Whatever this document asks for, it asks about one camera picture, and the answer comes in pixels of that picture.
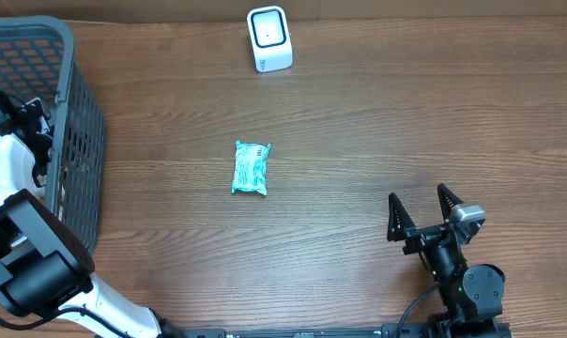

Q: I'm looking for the dark grey plastic basket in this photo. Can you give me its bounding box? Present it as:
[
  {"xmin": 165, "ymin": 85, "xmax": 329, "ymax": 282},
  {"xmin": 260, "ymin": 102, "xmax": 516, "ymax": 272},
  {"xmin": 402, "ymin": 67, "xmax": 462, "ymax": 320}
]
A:
[{"xmin": 0, "ymin": 16, "xmax": 106, "ymax": 250}]

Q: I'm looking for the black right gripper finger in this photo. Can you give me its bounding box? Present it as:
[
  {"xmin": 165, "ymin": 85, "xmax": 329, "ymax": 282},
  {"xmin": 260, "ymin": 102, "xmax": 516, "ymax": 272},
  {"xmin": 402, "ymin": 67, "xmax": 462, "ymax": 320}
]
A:
[
  {"xmin": 387, "ymin": 192, "xmax": 415, "ymax": 241},
  {"xmin": 437, "ymin": 183, "xmax": 463, "ymax": 220}
]

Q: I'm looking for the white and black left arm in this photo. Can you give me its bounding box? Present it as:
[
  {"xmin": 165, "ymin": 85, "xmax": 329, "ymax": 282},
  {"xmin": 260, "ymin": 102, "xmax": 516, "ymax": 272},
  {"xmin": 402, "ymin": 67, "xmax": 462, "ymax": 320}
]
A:
[{"xmin": 0, "ymin": 91, "xmax": 182, "ymax": 337}]

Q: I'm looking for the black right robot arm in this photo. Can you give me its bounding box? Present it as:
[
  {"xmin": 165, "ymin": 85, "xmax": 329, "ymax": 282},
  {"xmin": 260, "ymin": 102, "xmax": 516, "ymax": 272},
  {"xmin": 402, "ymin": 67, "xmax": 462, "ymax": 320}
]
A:
[{"xmin": 382, "ymin": 184, "xmax": 512, "ymax": 338}]

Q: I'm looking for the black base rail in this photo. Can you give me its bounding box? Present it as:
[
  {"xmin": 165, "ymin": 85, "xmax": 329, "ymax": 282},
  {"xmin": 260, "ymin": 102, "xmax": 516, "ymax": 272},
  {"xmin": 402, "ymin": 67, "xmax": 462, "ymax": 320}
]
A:
[{"xmin": 181, "ymin": 323, "xmax": 513, "ymax": 338}]

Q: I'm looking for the white barcode scanner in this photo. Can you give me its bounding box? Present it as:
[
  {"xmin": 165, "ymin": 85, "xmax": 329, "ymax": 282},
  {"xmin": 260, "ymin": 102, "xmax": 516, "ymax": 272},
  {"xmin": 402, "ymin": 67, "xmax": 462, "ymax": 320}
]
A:
[{"xmin": 247, "ymin": 6, "xmax": 293, "ymax": 73}]

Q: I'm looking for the teal wipes packet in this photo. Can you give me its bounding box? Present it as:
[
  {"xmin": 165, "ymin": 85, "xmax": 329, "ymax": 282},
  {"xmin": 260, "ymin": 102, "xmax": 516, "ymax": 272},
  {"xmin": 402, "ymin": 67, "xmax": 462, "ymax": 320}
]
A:
[{"xmin": 231, "ymin": 141, "xmax": 271, "ymax": 196}]

